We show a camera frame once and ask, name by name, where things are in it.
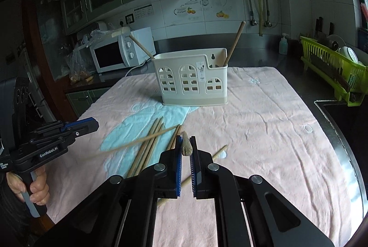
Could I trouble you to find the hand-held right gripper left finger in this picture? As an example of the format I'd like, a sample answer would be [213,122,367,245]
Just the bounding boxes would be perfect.
[33,135,183,247]

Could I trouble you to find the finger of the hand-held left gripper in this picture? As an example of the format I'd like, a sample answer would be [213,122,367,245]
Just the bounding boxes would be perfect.
[31,119,100,152]
[63,117,95,128]

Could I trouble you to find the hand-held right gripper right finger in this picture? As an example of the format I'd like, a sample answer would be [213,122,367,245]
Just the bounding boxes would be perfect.
[190,135,335,247]

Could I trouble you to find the cream plastic utensil holder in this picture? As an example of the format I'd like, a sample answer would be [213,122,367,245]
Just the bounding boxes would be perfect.
[151,47,228,106]

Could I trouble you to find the person's left hand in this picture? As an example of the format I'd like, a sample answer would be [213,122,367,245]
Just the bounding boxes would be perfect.
[6,167,50,205]

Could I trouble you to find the green base cabinet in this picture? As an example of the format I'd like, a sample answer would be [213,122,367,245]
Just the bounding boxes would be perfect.
[66,88,111,118]

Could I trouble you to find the clear plastic food bag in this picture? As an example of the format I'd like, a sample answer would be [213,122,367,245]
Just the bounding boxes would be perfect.
[67,47,94,84]

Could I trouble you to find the pink and blue towel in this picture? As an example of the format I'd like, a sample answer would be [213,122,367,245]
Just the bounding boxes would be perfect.
[46,66,353,247]

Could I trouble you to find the white microwave oven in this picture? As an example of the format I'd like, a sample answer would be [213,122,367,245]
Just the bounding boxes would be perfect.
[89,27,156,74]

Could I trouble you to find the plastic-wrapped cream packet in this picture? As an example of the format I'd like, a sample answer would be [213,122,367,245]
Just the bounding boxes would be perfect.
[86,28,133,48]

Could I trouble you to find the green soap pump bottle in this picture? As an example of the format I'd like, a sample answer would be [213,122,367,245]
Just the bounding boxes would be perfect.
[278,33,289,56]

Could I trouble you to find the steel sink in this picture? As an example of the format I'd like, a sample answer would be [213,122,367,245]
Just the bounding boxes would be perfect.
[314,99,368,179]

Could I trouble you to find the lime green dish rack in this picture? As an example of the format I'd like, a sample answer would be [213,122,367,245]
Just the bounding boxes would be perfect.
[299,36,368,107]

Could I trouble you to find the yellow gas pipe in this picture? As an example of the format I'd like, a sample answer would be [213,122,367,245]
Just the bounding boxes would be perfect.
[258,0,264,37]

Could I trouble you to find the white plate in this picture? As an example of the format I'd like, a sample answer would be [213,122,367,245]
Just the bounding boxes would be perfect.
[328,34,344,51]

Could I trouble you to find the white stacked bowls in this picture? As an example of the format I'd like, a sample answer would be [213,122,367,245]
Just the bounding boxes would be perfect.
[339,46,358,64]

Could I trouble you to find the white power cable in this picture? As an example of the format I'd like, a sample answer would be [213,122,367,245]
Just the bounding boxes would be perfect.
[124,60,148,77]

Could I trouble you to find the brown wooden door frame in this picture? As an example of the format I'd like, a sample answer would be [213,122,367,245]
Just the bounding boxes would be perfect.
[21,0,78,121]

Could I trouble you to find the printed wall label sheet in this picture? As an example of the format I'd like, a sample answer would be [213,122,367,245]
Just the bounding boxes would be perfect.
[134,6,153,20]

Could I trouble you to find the teapot wall sticker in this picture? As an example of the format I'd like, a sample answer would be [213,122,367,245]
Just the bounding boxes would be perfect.
[174,0,230,19]

